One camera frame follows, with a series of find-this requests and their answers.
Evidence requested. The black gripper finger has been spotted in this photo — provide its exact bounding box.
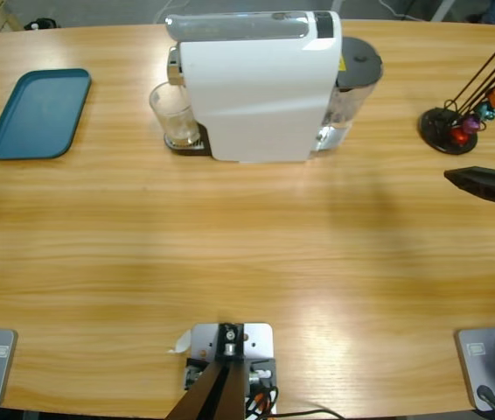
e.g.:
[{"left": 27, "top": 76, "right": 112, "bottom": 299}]
[{"left": 443, "top": 165, "right": 495, "bottom": 213}]

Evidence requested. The white capsule coffee machine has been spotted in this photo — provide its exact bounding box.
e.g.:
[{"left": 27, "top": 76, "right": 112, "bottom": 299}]
[{"left": 163, "top": 9, "right": 345, "bottom": 165}]

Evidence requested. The clear plastic cup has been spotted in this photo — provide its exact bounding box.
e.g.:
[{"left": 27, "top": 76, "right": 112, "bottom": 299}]
[{"left": 149, "top": 81, "right": 202, "bottom": 150}]

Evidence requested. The teal coffee capsule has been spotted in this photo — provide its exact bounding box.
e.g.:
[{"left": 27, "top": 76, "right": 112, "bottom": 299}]
[{"left": 474, "top": 99, "right": 495, "bottom": 122}]

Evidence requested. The purple coffee capsule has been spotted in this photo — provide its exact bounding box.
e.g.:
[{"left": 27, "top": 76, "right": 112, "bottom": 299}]
[{"left": 461, "top": 115, "right": 483, "bottom": 136}]

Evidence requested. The red coffee capsule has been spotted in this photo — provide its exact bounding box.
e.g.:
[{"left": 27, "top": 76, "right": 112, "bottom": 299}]
[{"left": 450, "top": 126, "right": 471, "bottom": 148}]

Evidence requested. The black capsule holder with rods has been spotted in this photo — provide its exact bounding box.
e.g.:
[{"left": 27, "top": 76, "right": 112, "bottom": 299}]
[{"left": 417, "top": 28, "right": 495, "bottom": 156}]

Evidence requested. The curled white tape piece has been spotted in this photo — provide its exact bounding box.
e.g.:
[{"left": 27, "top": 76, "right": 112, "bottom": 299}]
[{"left": 167, "top": 330, "right": 193, "bottom": 354}]

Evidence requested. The teal plastic tray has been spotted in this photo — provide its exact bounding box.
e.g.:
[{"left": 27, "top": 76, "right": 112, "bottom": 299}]
[{"left": 0, "top": 67, "right": 93, "bottom": 161}]

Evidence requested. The small black floor object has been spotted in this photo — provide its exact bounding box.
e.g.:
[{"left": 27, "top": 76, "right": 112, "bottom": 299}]
[{"left": 23, "top": 17, "right": 61, "bottom": 32}]

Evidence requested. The white floor cable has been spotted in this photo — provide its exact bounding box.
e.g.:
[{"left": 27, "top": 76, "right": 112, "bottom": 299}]
[
  {"left": 378, "top": 0, "right": 432, "bottom": 22},
  {"left": 153, "top": 0, "right": 187, "bottom": 24}
]

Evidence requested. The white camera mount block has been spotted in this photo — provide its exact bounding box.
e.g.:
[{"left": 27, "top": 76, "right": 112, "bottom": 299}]
[{"left": 185, "top": 322, "right": 278, "bottom": 417}]

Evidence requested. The thin black mount cable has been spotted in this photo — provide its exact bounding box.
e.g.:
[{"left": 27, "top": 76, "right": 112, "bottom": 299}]
[{"left": 268, "top": 409, "right": 347, "bottom": 420}]

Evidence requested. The orange and white cable bundle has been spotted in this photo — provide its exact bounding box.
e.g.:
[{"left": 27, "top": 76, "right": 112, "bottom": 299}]
[{"left": 245, "top": 385, "right": 280, "bottom": 417}]

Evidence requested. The dark camera post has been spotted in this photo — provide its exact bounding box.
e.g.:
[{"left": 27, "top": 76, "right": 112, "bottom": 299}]
[{"left": 163, "top": 322, "right": 248, "bottom": 420}]

